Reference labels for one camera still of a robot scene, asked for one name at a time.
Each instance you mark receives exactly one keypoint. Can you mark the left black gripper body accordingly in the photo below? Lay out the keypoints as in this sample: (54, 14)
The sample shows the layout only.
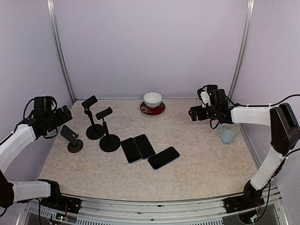
(53, 122)

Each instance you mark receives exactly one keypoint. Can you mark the light blue mug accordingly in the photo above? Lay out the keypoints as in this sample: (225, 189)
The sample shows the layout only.
(228, 132)

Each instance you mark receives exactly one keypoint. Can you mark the black phone blue edge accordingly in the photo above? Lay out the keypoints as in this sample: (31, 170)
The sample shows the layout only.
(163, 158)

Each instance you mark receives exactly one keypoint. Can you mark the tall black phone stand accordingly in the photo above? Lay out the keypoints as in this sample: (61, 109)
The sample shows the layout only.
(109, 142)
(94, 131)

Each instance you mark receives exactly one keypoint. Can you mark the white ceramic bowl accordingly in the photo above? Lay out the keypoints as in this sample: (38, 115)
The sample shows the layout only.
(152, 99)

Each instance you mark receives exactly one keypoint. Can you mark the tall black phone stand front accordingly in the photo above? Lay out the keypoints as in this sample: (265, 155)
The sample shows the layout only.
(109, 142)

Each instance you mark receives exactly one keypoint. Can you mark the tall black phone stand rear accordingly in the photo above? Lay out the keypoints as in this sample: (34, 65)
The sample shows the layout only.
(94, 131)

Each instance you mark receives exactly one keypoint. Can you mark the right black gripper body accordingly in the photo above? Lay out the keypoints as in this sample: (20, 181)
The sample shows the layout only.
(201, 116)

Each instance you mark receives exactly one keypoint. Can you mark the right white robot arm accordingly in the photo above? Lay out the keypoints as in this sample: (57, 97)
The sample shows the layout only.
(279, 118)

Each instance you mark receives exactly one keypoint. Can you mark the aluminium front rail frame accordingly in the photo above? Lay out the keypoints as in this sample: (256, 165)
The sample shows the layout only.
(93, 211)

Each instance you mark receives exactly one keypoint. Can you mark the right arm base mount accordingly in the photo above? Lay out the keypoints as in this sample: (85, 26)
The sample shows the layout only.
(243, 202)

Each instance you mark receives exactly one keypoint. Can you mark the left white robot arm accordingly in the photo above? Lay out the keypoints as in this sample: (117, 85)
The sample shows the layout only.
(45, 117)

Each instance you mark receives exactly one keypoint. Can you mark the left aluminium corner post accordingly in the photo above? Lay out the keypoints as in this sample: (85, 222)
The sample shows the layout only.
(59, 49)

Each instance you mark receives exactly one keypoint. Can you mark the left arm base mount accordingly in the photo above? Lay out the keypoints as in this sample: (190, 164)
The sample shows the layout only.
(64, 203)

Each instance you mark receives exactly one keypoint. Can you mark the right aluminium corner post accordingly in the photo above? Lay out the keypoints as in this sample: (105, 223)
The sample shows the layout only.
(243, 46)

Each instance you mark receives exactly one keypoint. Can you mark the small round-base phone stand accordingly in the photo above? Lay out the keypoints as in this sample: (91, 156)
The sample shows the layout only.
(74, 144)

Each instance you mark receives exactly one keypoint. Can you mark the black phone white edge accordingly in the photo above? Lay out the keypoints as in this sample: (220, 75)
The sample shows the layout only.
(131, 150)

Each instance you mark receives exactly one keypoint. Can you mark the aluminium corner post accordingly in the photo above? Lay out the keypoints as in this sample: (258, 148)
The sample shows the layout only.
(243, 46)
(59, 49)

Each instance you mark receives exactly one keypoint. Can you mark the red patterned saucer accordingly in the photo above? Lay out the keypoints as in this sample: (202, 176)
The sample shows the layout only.
(152, 111)

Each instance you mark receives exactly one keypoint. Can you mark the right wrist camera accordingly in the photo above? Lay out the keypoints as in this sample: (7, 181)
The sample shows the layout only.
(203, 96)

